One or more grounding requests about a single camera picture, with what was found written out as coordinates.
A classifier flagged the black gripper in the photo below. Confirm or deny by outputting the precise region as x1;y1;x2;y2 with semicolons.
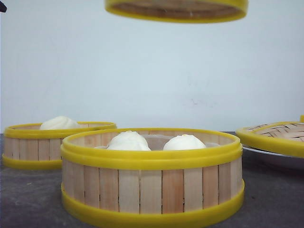
0;1;7;12

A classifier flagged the bamboo steamer basket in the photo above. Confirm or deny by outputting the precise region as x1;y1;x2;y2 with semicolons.
61;128;245;228
104;0;249;23
2;121;116;170

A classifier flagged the woven bamboo steamer lid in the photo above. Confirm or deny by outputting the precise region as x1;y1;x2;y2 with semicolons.
236;115;304;158

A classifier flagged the bun in basket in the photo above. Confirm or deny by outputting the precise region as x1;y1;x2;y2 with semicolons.
163;134;206;151
107;131;151;151
40;116;79;130

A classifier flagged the left bun in front basket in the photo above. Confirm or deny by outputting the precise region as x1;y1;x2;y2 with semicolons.
107;131;151;151

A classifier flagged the right bun in front basket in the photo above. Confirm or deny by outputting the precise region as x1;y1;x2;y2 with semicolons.
163;134;206;151

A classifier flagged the white plate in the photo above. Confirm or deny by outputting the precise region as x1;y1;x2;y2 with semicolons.
243;145;304;171

